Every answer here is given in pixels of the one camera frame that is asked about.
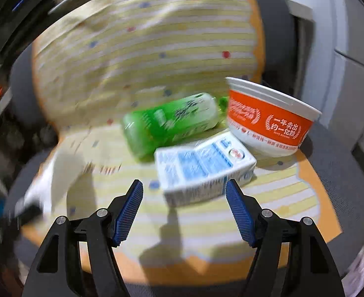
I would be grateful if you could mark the pink trash bag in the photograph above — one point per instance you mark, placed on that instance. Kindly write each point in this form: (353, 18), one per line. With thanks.
(353, 281)

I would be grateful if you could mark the green tea bottle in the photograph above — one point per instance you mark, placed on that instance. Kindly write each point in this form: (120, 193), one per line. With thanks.
(165, 125)

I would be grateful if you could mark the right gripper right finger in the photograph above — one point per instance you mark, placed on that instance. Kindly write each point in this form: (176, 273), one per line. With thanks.
(311, 270)

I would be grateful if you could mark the grey office chair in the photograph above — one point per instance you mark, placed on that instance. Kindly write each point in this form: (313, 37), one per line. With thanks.
(340, 174)

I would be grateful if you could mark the white paper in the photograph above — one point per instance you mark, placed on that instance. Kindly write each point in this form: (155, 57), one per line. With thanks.
(53, 182)

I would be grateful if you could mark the white refrigerator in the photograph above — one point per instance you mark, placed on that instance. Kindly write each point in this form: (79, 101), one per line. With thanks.
(333, 78)

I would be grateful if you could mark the white blue milk carton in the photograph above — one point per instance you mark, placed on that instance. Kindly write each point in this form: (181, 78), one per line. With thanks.
(192, 174)

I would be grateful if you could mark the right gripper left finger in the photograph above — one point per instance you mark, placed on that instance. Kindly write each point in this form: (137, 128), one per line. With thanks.
(56, 269)

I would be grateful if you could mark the yellow striped orange-edged cloth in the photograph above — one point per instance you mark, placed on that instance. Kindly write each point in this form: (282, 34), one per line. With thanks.
(109, 58)

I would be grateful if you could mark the orange white paper bowl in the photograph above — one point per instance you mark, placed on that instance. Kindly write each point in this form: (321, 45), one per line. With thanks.
(268, 121)

